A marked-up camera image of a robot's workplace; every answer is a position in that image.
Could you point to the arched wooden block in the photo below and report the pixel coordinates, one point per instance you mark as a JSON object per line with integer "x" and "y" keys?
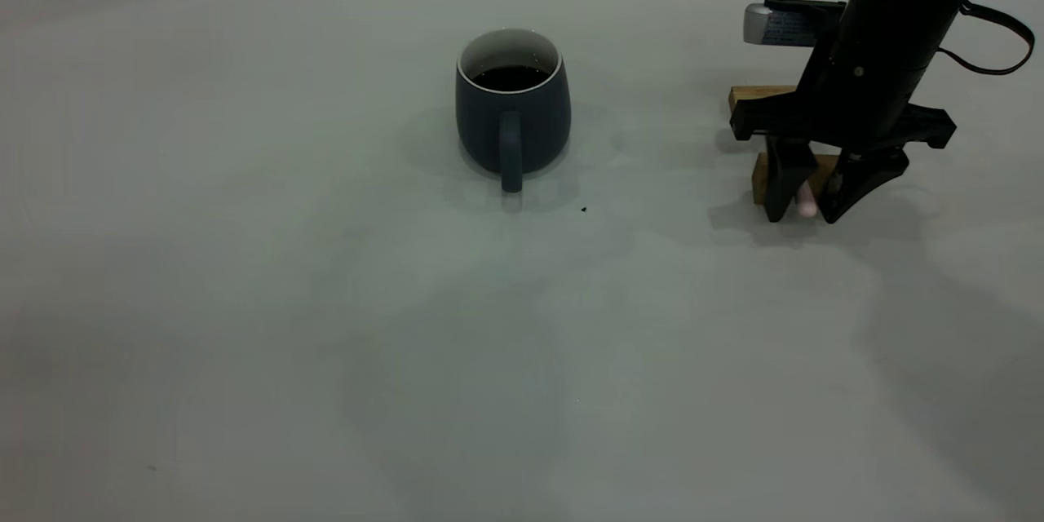
{"x": 759, "y": 177}

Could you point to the dark grey ceramic mug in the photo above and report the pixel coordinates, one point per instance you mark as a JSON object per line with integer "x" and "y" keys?
{"x": 538, "y": 126}

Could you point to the black coffee liquid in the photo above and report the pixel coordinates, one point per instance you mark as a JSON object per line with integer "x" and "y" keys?
{"x": 510, "y": 79}

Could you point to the flat rectangular wooden block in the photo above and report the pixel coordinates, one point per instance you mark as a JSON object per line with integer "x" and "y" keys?
{"x": 754, "y": 95}

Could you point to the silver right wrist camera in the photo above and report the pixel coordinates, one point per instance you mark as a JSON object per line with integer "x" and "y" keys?
{"x": 775, "y": 24}

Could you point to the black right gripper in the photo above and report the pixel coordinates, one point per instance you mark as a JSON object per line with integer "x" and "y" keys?
{"x": 869, "y": 81}

